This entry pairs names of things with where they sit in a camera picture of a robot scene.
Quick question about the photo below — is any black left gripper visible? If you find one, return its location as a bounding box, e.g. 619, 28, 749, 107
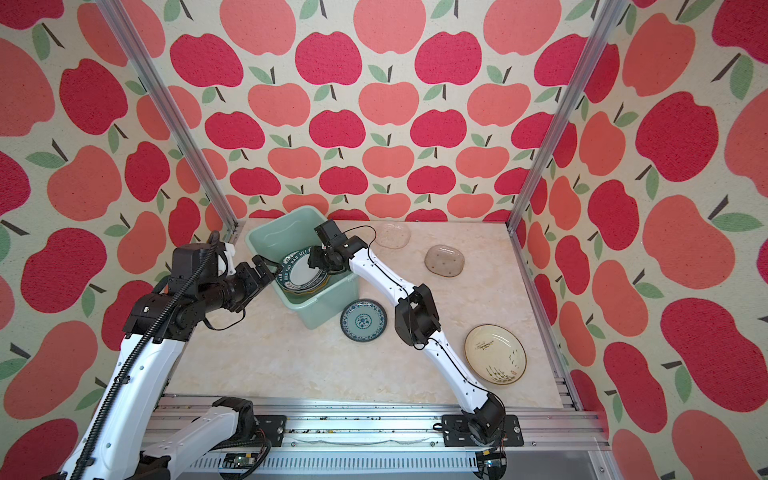
203, 252, 286, 312

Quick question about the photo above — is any dark green lettered rim plate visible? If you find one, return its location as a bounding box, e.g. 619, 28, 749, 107
276, 247, 329, 295

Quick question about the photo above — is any blue green patterned plate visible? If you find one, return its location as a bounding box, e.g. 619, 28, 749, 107
340, 299, 388, 343

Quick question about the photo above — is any cream plate with grass motif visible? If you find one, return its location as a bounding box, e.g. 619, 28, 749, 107
464, 324, 528, 386

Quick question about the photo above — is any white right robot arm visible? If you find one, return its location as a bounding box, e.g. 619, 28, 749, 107
309, 220, 506, 446

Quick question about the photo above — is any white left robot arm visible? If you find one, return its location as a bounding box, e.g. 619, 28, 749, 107
55, 232, 282, 479

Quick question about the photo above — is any clear ribbed glass plate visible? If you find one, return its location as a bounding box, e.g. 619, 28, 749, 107
375, 223, 411, 250

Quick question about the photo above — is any smoky glass dotted plate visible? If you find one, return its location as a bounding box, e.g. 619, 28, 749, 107
424, 244, 466, 278

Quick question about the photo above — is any black corrugated cable conduit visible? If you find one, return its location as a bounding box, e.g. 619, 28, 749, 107
65, 230, 223, 480

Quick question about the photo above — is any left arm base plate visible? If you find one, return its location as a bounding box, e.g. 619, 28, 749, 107
244, 415, 287, 448

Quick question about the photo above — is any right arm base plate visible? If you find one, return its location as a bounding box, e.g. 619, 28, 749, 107
433, 414, 525, 448

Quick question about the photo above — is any aluminium front rail frame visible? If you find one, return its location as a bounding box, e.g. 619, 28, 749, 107
253, 398, 622, 479

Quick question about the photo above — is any left aluminium corner post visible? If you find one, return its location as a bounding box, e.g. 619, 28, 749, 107
96, 1, 239, 243

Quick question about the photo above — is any aluminium corner post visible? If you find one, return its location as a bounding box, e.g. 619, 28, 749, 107
96, 1, 239, 243
507, 0, 630, 237

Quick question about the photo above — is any right aluminium corner post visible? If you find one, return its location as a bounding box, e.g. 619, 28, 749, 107
507, 0, 630, 237

